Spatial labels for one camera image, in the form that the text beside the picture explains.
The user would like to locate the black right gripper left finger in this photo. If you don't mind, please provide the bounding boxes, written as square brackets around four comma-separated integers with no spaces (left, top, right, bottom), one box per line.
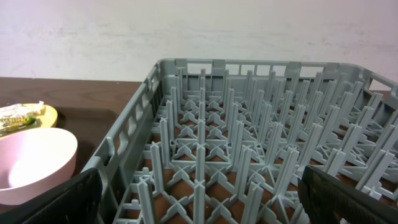
[1,168,103,224]

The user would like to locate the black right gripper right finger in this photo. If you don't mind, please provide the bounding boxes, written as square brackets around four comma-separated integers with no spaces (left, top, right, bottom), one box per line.
[298,166,397,224]

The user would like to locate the pink bowl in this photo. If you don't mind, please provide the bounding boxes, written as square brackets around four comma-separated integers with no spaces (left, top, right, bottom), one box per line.
[1,128,78,205]

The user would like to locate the green pandan cake wrapper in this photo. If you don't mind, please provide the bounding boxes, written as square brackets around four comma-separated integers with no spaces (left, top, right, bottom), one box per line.
[1,116,36,135]

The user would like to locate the white tissue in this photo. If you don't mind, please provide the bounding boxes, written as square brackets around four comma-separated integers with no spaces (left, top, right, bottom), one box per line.
[1,101,45,119]

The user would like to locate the grey plastic dishwasher rack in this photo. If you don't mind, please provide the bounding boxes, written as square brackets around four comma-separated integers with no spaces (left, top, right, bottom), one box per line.
[86,58,397,223]

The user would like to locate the yellow plate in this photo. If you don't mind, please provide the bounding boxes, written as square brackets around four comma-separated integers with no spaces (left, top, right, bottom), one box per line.
[0,103,58,138]

